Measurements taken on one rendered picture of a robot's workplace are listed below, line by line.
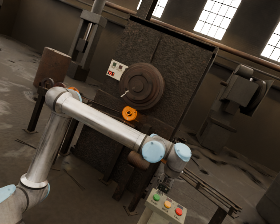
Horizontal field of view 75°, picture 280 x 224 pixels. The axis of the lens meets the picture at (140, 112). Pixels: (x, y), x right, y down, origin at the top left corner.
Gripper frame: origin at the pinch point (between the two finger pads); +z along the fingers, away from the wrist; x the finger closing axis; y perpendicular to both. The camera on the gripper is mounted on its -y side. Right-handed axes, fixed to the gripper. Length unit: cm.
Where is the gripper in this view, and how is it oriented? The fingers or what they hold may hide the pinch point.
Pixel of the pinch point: (160, 191)
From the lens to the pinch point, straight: 119.3
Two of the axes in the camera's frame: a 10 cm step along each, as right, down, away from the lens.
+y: -4.2, 3.7, -8.3
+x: 8.6, 4.5, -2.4
